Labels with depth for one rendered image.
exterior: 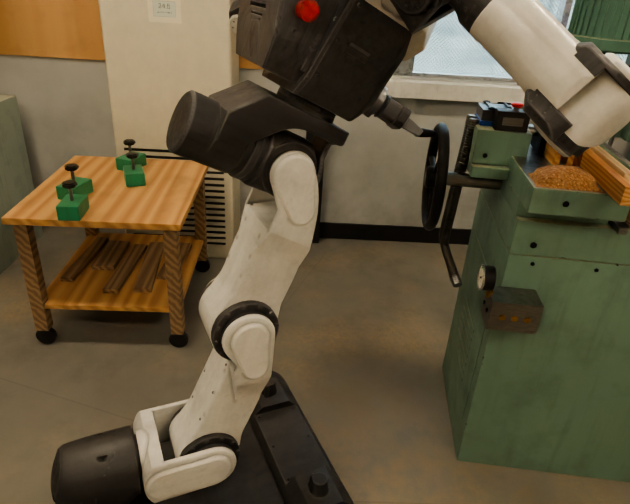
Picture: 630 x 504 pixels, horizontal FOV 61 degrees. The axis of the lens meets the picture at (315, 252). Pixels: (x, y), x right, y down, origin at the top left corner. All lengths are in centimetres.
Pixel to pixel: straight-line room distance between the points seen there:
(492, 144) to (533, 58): 68
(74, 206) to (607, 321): 158
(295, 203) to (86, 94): 201
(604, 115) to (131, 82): 200
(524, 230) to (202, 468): 91
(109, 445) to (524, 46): 109
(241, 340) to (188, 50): 155
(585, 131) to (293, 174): 47
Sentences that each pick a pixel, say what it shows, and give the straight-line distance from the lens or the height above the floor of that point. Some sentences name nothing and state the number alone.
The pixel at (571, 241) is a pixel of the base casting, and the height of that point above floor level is 76.
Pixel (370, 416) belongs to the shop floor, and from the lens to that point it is 186.
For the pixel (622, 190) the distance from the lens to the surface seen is 126.
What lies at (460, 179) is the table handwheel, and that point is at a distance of 150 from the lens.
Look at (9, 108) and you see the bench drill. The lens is 284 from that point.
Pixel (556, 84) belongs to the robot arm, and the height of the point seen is 118.
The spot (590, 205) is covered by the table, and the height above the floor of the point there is 87.
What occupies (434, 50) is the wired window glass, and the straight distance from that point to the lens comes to 279.
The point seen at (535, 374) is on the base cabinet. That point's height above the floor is 36.
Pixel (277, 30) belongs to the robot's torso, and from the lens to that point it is 90.
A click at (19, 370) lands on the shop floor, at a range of 217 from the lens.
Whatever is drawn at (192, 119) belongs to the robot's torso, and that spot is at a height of 106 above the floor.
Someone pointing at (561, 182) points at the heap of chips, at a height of 91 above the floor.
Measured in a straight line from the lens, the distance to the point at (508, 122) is 145.
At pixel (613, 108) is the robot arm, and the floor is 115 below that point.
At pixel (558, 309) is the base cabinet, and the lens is 149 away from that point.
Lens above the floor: 129
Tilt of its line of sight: 28 degrees down
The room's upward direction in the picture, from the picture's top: 4 degrees clockwise
